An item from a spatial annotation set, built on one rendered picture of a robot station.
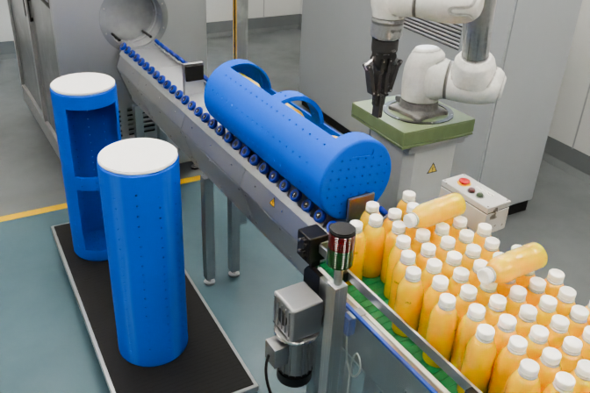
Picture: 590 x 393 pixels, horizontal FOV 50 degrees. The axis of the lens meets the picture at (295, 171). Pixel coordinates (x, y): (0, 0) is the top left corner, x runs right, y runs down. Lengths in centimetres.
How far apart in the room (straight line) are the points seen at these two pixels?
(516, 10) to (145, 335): 237
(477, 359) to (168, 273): 129
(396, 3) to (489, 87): 88
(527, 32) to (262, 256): 185
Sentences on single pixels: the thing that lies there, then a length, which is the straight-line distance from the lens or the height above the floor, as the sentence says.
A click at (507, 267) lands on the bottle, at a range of 162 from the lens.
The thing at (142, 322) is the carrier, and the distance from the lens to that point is 254.
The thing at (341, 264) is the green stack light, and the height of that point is 118.
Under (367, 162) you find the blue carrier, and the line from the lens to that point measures 201.
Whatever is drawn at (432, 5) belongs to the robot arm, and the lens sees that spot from 170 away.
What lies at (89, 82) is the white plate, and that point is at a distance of 301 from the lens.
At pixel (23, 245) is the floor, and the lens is 380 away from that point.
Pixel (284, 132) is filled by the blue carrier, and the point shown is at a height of 118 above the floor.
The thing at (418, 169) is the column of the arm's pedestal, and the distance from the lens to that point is 261.
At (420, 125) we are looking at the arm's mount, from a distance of 253.
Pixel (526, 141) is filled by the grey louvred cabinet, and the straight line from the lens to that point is 396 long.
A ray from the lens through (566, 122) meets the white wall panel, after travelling 497.
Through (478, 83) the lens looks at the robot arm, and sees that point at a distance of 250.
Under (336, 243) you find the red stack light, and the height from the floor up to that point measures 124.
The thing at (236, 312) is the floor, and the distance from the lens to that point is 314.
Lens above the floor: 205
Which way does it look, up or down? 28 degrees down
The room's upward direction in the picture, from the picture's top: 3 degrees clockwise
